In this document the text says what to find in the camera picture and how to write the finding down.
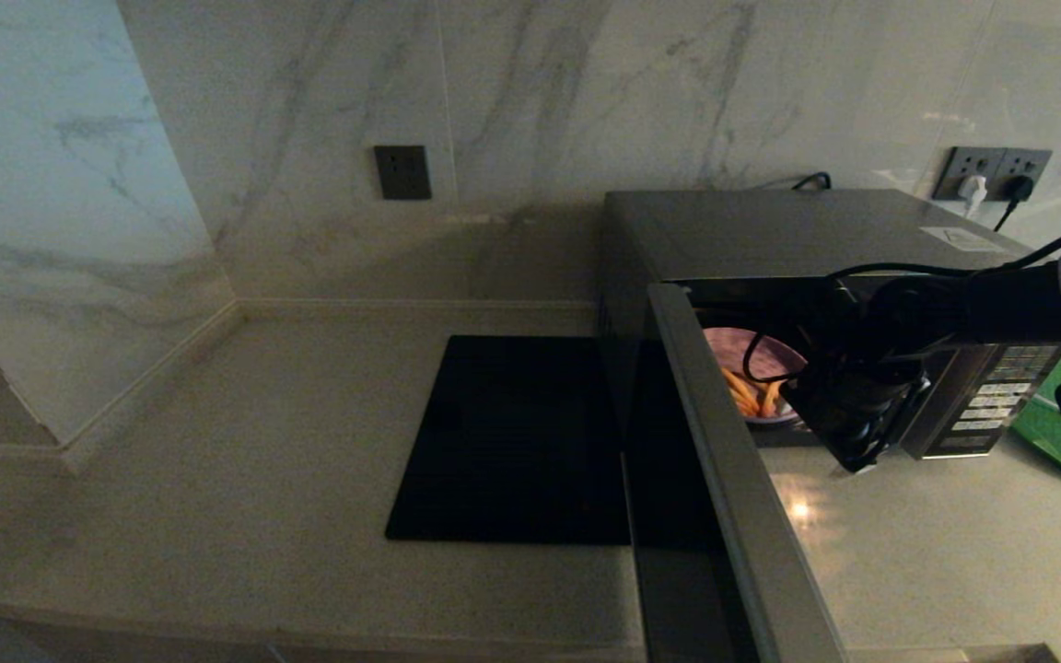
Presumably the black power plug with cable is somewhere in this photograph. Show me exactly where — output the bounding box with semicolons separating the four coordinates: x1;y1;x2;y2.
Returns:
991;175;1036;233

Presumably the silver Panasonic microwave oven body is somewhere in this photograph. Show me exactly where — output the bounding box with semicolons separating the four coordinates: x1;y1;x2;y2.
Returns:
599;190;1061;459

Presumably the black cable along right arm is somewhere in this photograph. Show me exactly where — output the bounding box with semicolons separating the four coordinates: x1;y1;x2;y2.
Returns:
827;221;1061;283

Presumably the dark glass microwave door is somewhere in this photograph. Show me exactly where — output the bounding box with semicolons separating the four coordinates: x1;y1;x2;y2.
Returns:
624;283;849;663

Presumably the purple plate with fries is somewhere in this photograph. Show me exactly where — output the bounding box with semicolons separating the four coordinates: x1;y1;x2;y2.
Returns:
704;327;809;425

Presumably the black glass induction cooktop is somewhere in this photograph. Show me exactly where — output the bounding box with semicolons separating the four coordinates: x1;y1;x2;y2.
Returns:
385;335;633;546

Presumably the dark single wall socket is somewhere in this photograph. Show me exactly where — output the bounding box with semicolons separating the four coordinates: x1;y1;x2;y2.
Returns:
374;145;433;201

